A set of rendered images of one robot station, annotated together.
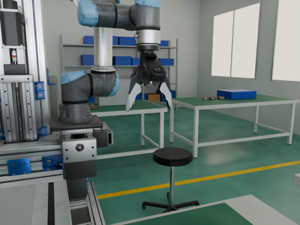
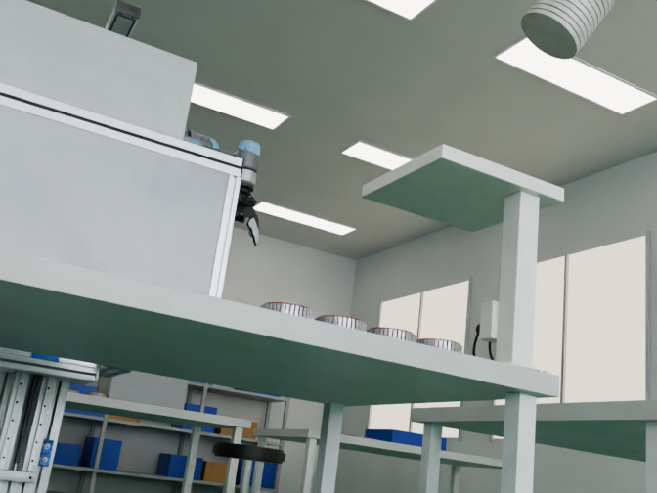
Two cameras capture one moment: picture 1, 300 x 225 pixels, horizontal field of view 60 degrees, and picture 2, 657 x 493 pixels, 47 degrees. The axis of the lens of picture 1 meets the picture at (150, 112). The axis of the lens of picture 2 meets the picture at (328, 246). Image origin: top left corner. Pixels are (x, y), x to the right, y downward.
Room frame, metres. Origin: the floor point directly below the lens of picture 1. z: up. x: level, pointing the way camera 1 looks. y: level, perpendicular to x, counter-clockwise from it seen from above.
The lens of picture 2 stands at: (-1.58, -0.05, 0.46)
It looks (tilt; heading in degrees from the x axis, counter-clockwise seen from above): 17 degrees up; 354
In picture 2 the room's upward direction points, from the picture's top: 7 degrees clockwise
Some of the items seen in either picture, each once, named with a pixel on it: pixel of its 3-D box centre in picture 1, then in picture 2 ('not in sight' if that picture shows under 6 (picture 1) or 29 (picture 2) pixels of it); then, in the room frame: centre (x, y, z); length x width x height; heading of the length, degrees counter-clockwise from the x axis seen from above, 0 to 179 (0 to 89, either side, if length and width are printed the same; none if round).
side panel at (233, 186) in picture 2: not in sight; (201, 257); (0.14, 0.06, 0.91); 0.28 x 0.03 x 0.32; 21
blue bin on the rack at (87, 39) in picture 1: (91, 41); not in sight; (6.73, 1.47, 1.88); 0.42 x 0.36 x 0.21; 21
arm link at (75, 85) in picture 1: (75, 85); not in sight; (1.21, 0.34, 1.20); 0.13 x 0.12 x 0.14; 117
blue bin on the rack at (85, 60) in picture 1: (87, 60); not in sight; (6.69, 1.58, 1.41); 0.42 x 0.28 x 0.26; 22
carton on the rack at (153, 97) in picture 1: (152, 97); (214, 471); (7.31, -0.05, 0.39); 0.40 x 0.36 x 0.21; 19
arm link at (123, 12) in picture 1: (129, 17); not in sight; (0.90, 0.07, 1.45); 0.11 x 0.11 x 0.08; 27
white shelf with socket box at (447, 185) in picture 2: not in sight; (453, 273); (0.18, -0.55, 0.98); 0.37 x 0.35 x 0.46; 111
